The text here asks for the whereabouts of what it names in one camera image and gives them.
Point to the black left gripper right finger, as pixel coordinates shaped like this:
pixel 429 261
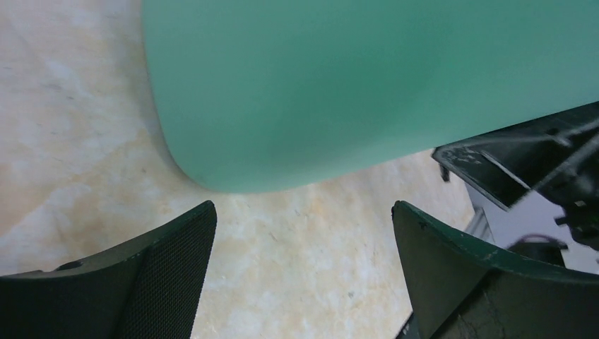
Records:
pixel 463 287

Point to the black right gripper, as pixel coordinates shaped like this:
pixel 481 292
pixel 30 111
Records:
pixel 555 155

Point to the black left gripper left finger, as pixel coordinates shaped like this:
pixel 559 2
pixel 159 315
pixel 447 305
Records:
pixel 146 287

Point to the green plastic trash bin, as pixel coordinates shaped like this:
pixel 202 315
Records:
pixel 257 96

